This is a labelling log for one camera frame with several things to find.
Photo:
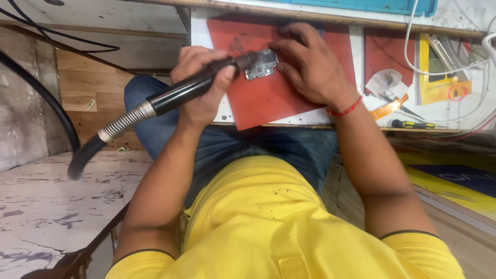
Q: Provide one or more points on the person's right hand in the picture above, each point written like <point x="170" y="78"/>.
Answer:
<point x="314" y="73"/>

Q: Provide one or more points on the large red silicone mat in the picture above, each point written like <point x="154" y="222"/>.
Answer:
<point x="263" y="104"/>

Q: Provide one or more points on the crumpled white tissue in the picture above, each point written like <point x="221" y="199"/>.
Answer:
<point x="383" y="81"/>

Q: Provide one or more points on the phone circuit board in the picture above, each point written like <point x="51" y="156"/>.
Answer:
<point x="263" y="68"/>

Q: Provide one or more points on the dark wooden stool frame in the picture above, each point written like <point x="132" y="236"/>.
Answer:
<point x="81" y="255"/>

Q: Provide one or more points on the black yellow screwdriver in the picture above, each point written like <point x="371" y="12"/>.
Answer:
<point x="414" y="124"/>

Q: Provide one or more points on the yellow tool package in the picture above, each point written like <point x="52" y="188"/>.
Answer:
<point x="438" y="91"/>

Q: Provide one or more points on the person's left hand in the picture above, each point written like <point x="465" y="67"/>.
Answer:
<point x="197" y="104"/>

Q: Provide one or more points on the blue jeans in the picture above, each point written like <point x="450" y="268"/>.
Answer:
<point x="271" y="151"/>

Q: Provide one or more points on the metal tweezers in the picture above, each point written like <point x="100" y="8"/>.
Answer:
<point x="407" y="110"/>

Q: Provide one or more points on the blue work mat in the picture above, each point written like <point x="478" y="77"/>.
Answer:
<point x="368" y="5"/>

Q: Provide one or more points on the yellow and blue box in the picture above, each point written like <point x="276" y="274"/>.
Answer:
<point x="457" y="182"/>

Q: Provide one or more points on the yellow polo shirt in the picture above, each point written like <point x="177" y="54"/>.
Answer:
<point x="263" y="224"/>

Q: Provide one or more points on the small red silicone mat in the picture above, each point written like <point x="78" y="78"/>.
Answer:
<point x="387" y="50"/>

